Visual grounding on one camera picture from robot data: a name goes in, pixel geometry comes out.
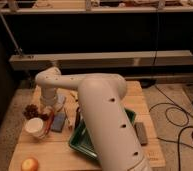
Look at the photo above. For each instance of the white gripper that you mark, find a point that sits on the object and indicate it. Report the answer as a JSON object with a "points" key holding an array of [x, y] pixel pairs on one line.
{"points": [[47, 109]]}

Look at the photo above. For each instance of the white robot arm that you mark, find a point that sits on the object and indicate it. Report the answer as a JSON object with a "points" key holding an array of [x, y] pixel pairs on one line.
{"points": [[111, 132]]}

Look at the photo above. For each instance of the white paper cup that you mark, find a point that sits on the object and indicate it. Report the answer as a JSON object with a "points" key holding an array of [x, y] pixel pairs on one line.
{"points": [[35, 127]]}

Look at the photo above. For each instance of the blue sponge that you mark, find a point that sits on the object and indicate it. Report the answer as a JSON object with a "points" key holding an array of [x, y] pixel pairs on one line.
{"points": [[58, 122]]}

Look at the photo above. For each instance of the dark red grape bunch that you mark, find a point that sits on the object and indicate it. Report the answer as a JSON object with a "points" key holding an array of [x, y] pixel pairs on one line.
{"points": [[31, 111]]}

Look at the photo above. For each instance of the light blue cloth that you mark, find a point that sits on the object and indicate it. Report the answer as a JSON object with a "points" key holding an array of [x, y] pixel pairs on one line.
{"points": [[61, 101]]}

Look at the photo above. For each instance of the yellow banana toy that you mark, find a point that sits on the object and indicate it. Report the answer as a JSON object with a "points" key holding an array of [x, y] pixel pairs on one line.
{"points": [[74, 95]]}

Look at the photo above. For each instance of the green square tray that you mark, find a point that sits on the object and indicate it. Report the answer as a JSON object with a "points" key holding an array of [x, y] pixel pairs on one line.
{"points": [[80, 141]]}

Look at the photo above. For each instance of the wooden bench beam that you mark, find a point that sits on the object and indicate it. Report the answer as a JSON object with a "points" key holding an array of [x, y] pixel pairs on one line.
{"points": [[102, 60]]}

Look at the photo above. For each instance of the orange apple fruit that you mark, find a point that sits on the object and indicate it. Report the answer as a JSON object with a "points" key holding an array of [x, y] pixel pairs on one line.
{"points": [[30, 164]]}

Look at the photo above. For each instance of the metal leaning rod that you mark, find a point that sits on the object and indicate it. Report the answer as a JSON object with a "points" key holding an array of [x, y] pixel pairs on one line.
{"points": [[13, 7]]}

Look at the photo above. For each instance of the grey rectangular block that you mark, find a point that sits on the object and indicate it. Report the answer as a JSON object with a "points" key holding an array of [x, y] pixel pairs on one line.
{"points": [[141, 133]]}

